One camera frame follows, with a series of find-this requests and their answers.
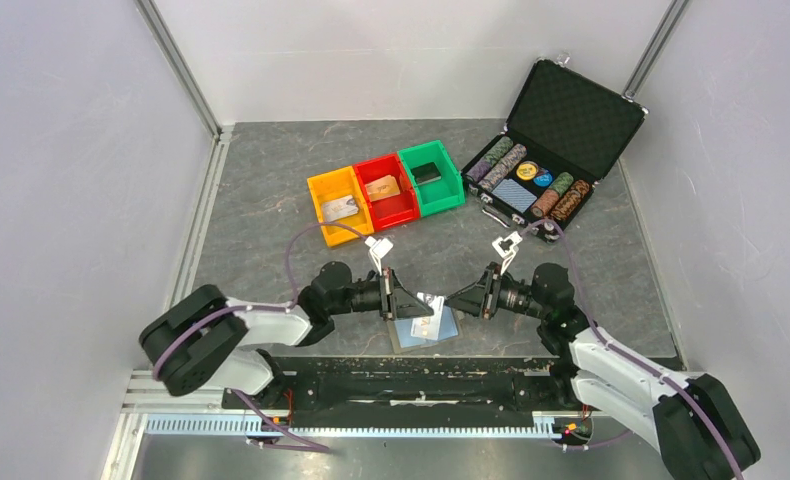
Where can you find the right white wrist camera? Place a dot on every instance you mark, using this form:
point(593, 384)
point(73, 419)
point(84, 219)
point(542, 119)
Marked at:
point(507, 248)

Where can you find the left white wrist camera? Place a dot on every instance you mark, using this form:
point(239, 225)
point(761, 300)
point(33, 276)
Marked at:
point(378, 248)

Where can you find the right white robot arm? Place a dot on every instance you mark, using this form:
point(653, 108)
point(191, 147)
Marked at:
point(691, 422)

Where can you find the red plastic bin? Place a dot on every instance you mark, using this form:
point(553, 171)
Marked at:
point(394, 211)

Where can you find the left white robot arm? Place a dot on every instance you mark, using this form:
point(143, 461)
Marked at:
point(210, 339)

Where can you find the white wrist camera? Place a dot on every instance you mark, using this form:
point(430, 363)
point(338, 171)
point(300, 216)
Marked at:
point(507, 248)
point(378, 248)

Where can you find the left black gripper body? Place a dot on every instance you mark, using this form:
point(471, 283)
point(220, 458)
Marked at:
point(371, 295)

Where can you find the left aluminium frame post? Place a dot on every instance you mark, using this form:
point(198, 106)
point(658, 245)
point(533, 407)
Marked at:
point(175, 58)

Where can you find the blue playing card deck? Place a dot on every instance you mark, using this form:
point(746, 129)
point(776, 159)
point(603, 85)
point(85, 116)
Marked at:
point(519, 198)

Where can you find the silver card in yellow bin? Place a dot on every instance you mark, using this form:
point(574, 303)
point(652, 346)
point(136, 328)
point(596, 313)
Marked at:
point(345, 205)

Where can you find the tan card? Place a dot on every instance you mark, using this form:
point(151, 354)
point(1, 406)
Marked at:
point(382, 188)

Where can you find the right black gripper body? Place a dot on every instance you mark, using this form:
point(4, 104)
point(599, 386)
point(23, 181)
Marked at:
point(507, 294)

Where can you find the brown poker chip row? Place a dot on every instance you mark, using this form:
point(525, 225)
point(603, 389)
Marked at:
point(561, 198)

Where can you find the blue dealer button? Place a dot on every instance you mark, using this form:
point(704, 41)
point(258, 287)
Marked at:
point(544, 179)

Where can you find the black poker chip case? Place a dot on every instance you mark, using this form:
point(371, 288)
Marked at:
point(568, 123)

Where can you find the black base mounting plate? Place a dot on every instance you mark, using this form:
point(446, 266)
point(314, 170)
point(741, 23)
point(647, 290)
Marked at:
point(415, 392)

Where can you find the aluminium frame post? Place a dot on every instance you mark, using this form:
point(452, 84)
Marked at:
point(175, 58)
point(665, 29)

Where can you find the yellow plastic bin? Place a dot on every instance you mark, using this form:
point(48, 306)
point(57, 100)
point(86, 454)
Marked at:
point(332, 185)

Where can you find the yellow dealer button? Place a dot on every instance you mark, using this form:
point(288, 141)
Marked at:
point(527, 170)

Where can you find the right aluminium frame post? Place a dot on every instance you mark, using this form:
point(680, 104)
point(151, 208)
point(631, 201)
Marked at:
point(665, 29)

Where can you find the green poker chip row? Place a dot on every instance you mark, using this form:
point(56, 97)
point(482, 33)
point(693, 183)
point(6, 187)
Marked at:
point(498, 151)

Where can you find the purple poker chip row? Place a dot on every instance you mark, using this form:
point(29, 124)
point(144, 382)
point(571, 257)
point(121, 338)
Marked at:
point(487, 179)

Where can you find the green plastic bin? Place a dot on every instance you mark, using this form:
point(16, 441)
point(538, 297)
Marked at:
point(442, 195)

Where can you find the grey card holder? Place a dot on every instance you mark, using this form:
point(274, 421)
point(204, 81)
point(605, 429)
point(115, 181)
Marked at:
point(408, 335)

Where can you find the white patterned credit card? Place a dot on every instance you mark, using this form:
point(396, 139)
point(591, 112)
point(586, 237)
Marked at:
point(428, 318)

